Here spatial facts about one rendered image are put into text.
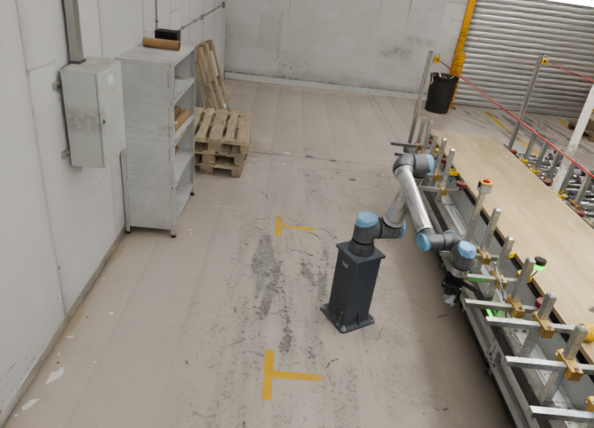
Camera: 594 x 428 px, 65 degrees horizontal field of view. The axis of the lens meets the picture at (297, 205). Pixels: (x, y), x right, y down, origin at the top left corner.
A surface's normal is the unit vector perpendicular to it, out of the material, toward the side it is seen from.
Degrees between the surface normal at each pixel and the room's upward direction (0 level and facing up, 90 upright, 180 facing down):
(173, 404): 0
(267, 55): 90
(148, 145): 90
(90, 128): 90
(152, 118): 90
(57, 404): 0
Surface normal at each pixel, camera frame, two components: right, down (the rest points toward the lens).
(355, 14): 0.00, 0.47
